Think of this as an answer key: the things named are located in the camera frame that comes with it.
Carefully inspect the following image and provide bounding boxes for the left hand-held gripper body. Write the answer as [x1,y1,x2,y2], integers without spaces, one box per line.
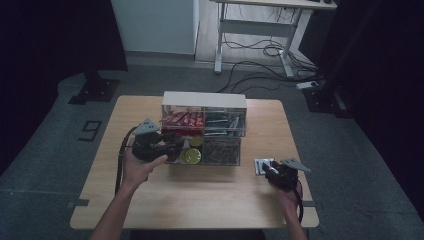
[131,118,174,164]

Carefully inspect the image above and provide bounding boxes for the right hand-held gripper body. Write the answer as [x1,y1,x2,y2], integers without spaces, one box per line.
[266,158,312,193]

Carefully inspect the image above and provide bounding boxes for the silver foil packet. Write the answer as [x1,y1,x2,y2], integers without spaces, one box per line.
[254,158,276,176]

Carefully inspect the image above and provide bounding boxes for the clear tiered organizer box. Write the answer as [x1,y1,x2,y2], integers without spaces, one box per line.
[161,91,248,167]

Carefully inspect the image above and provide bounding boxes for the person's right hand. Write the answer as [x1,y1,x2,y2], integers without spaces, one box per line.
[270,182,304,218]

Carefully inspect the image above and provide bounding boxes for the person's left hand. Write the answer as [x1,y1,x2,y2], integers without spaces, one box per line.
[120,138,169,192]

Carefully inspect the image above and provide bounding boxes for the row of red packets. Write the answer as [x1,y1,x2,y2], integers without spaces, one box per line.
[159,111,205,130]

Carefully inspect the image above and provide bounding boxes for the pile of thin dark sticks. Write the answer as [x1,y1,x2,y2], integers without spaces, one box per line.
[203,138,241,165]

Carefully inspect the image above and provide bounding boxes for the pile of dark sachets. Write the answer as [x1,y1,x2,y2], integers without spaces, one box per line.
[204,112,242,136]

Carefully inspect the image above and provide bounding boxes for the black stand base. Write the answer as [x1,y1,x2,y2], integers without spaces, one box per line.
[68,70,120,105]

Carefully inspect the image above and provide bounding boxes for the dark stand foot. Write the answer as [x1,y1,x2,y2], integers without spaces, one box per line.
[302,83,354,120]

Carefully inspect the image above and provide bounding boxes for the white power strip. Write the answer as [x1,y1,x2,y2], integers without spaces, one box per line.
[296,80,320,91]

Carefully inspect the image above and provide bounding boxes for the white cabinet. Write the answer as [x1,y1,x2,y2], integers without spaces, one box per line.
[110,0,200,56]

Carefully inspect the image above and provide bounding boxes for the black curtain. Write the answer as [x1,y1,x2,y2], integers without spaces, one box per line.
[298,0,424,218]
[0,0,129,174]

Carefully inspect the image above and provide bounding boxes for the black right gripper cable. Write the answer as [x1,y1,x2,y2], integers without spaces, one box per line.
[293,179,305,224]

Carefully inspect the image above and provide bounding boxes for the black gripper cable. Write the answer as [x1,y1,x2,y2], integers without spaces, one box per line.
[293,179,305,224]
[114,125,138,196]

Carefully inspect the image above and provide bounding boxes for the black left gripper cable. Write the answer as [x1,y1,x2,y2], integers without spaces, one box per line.
[114,125,138,196]

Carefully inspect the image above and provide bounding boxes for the black floor cables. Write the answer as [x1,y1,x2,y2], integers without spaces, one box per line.
[216,33,321,94]

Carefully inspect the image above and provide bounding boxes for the white desk frame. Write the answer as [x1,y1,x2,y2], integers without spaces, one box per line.
[209,0,338,80]

